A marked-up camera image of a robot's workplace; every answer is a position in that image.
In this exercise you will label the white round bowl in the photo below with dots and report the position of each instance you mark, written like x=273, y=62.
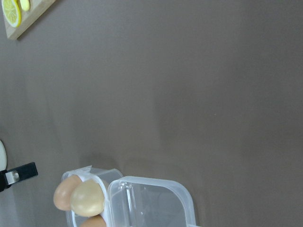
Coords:
x=3, y=157

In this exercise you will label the bamboo cutting board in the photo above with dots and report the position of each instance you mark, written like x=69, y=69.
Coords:
x=37, y=9

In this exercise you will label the clear plastic egg box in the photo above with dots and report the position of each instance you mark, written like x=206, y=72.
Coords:
x=132, y=201

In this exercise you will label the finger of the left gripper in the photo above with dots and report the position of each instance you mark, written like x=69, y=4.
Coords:
x=16, y=175

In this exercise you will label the brown egg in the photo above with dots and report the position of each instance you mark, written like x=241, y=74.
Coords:
x=62, y=194
x=95, y=221
x=87, y=199

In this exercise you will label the lemon slice toy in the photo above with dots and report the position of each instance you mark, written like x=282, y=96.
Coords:
x=11, y=12

